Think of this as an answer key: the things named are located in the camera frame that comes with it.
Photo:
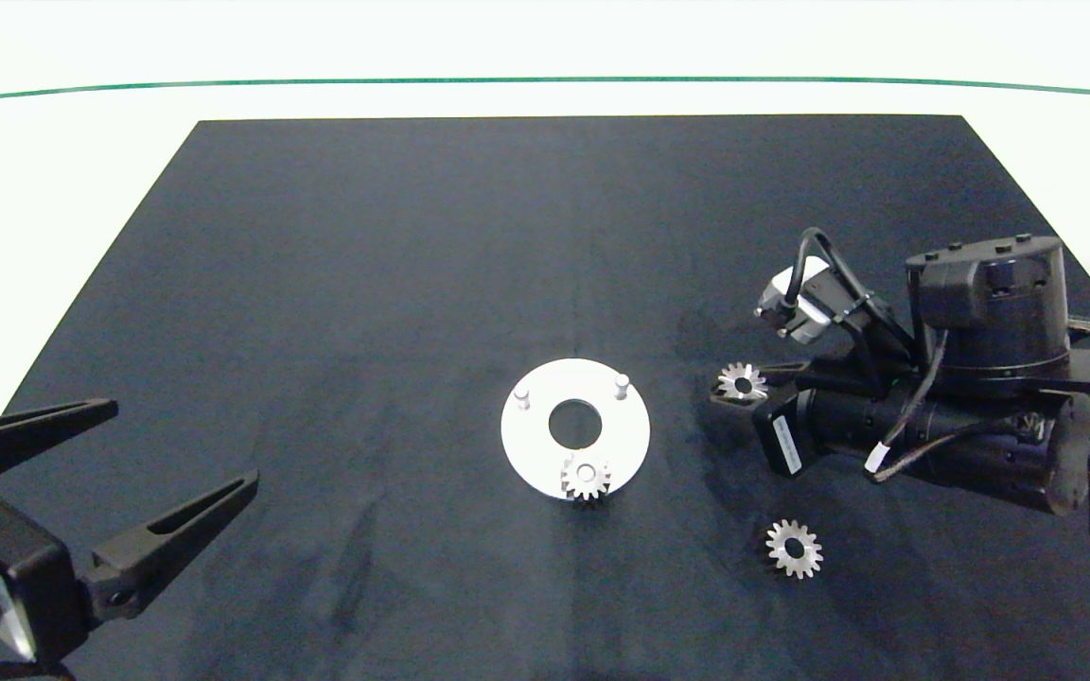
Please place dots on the dark table mat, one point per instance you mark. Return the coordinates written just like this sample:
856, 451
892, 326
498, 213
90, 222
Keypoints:
365, 284

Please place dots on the thin green table strip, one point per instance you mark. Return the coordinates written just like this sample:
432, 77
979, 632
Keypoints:
545, 80

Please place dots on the small steel planetary gear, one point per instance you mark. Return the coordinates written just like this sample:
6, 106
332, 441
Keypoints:
810, 550
755, 384
602, 479

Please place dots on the round white pin plate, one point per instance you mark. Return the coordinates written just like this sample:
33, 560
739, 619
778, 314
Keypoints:
531, 445

